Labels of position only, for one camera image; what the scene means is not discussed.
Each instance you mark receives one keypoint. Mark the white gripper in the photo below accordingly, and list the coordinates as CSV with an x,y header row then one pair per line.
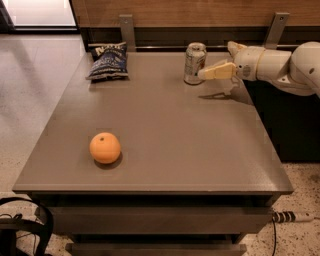
x,y
247,64

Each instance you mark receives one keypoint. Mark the upper grey drawer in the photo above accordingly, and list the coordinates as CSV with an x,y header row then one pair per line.
x,y
159,220

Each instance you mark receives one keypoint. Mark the grey drawer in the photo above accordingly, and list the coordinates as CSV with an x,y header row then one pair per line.
x,y
122,249
159,220

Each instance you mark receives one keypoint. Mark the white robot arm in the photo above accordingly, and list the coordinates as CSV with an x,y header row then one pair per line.
x,y
296,72

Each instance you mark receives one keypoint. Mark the right metal wall bracket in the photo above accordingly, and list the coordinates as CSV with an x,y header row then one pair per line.
x,y
276,30

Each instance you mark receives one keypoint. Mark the blue chip bag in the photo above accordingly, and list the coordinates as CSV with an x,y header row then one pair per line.
x,y
109,61

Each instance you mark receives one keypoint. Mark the white power strip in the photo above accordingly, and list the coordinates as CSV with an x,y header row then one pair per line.
x,y
290,216

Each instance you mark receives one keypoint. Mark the silver 7up soda can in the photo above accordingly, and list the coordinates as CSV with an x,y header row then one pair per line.
x,y
195,58

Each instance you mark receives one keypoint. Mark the lower grey drawer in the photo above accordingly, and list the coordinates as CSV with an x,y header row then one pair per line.
x,y
122,249

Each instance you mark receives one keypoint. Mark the left metal wall bracket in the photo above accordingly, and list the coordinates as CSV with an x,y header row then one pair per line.
x,y
127,31

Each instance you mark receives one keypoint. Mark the orange fruit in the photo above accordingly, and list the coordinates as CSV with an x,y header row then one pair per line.
x,y
105,148

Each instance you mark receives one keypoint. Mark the metal wall bracket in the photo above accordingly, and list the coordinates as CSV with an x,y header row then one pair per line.
x,y
127,31
276,30

